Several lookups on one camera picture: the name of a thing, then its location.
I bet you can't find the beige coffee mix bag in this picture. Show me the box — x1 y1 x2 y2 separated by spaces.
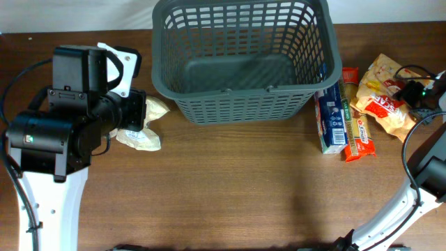
351 54 415 141

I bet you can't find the red spaghetti packet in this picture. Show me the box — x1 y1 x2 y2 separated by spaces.
339 67 376 162

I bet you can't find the grey plastic basket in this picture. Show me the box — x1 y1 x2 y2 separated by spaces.
152 0 342 125

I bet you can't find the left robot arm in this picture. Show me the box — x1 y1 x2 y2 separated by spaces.
1 43 146 250

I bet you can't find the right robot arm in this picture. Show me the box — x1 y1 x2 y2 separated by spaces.
330 72 445 251

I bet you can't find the crumpled beige paper bag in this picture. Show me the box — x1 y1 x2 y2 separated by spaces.
110 96 170 151

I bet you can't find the blue white carton box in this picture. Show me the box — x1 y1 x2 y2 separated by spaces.
314 83 348 154

